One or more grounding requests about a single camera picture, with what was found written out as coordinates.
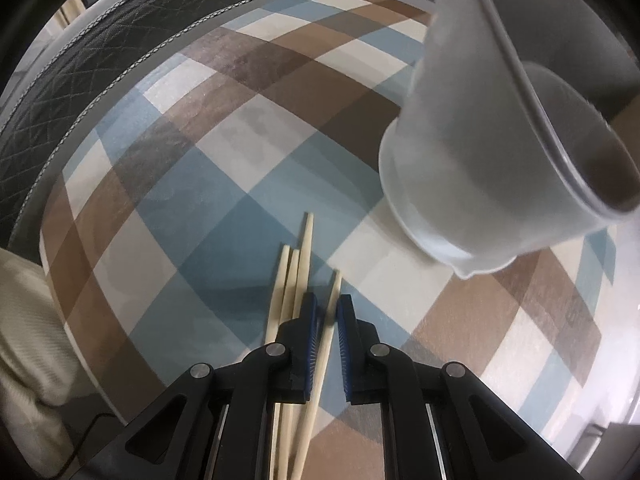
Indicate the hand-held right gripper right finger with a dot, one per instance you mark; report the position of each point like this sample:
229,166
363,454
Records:
345,350

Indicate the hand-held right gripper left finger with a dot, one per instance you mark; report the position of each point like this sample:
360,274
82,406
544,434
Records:
307,345

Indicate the wooden chopstick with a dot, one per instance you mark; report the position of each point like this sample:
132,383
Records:
304,260
276,295
290,285
327,320

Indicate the white plastic cup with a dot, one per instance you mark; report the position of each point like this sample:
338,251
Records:
450,160

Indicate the checkered blue brown rug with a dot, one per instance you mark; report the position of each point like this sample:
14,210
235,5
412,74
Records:
200,185

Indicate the beige woven cloth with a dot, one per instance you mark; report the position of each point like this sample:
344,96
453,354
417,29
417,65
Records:
30,340

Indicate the grey quilted mattress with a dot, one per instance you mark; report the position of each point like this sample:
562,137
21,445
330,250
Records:
125,25

